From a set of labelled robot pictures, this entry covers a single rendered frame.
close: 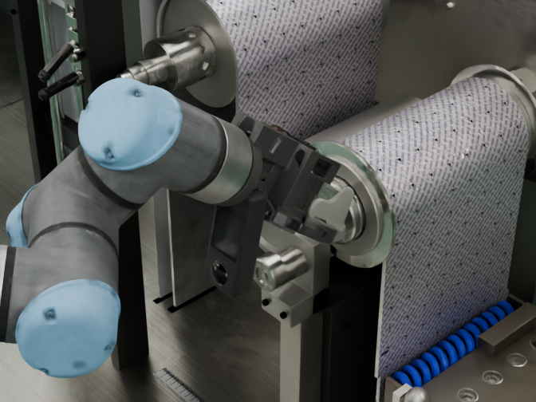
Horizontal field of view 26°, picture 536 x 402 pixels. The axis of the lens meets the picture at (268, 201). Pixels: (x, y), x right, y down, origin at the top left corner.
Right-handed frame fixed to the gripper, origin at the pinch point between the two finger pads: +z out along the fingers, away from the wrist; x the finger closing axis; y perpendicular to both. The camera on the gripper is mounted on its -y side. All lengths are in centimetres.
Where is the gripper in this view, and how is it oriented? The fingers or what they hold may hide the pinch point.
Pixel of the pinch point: (328, 232)
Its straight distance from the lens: 121.9
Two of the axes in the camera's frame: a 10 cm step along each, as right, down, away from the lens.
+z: 5.7, 2.3, 7.9
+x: -6.7, -4.2, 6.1
